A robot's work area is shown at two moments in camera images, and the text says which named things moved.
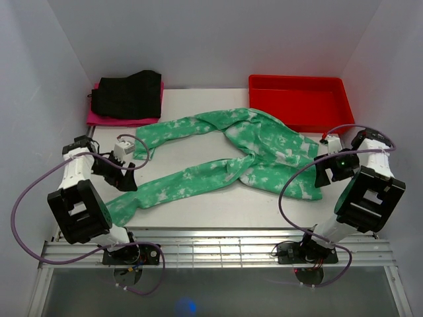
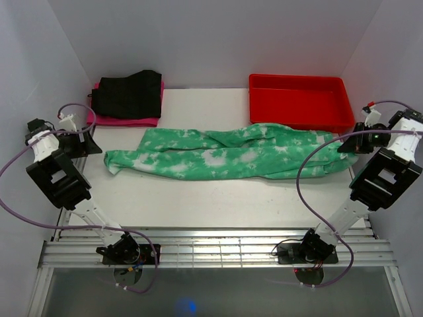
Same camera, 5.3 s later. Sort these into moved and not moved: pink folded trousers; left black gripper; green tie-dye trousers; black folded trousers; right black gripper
Moved: left black gripper; right black gripper; green tie-dye trousers
Not moved: black folded trousers; pink folded trousers
